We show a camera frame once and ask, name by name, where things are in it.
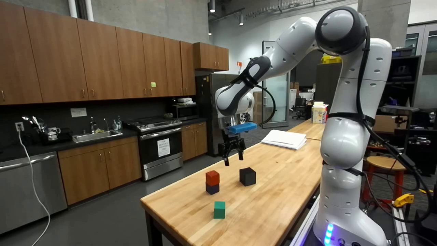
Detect wide brown lower cabinet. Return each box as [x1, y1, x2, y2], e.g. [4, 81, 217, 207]
[57, 136, 143, 208]

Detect black countertop microwave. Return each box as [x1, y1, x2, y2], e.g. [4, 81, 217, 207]
[172, 97, 198, 122]

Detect stainless steel dishwasher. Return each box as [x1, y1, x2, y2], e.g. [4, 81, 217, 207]
[0, 152, 69, 237]

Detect small cabinet above refrigerator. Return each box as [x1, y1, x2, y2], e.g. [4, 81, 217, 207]
[192, 41, 230, 73]

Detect red legged stool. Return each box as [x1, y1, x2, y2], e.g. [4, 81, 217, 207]
[363, 155, 411, 208]

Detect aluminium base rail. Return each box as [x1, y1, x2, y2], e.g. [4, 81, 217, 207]
[289, 198, 320, 246]

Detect yellow clamp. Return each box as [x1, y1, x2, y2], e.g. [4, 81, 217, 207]
[391, 193, 416, 211]

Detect stainless steel oven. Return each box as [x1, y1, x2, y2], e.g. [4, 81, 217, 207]
[128, 118, 184, 183]

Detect brown upper wall cabinets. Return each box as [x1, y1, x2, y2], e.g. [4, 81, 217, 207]
[0, 2, 198, 108]

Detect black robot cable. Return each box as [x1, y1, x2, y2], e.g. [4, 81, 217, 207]
[353, 18, 435, 220]

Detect green cube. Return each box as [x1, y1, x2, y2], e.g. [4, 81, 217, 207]
[213, 201, 228, 220]

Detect white power cable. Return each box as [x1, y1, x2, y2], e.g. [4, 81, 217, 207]
[15, 129, 53, 246]

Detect white paper sheet on oven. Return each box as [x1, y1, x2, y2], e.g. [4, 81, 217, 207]
[155, 137, 172, 160]

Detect black metal table frame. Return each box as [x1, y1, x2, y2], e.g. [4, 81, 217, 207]
[143, 209, 183, 246]

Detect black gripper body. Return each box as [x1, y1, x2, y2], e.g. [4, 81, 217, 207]
[219, 133, 247, 151]

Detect silver kettle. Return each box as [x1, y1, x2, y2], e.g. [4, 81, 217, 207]
[43, 126, 62, 144]

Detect red cube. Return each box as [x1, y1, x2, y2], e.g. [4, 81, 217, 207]
[204, 170, 221, 187]

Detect steel kitchen sink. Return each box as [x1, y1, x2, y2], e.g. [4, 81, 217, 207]
[71, 130, 124, 146]

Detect large black cube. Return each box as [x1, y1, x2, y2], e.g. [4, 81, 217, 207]
[238, 167, 258, 187]

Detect brown cardboard box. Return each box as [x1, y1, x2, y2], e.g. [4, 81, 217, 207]
[372, 114, 409, 136]

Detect narrow brown lower cabinet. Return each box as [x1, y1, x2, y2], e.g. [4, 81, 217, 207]
[180, 121, 208, 164]

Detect stainless steel refrigerator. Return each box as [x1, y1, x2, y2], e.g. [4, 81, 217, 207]
[195, 71, 241, 157]

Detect white wall outlet plate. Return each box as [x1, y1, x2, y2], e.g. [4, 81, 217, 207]
[68, 107, 88, 121]

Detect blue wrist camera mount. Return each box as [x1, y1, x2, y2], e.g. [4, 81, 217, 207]
[226, 121, 259, 137]

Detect black storage shelf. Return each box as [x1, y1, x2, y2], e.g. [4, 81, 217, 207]
[383, 54, 423, 112]

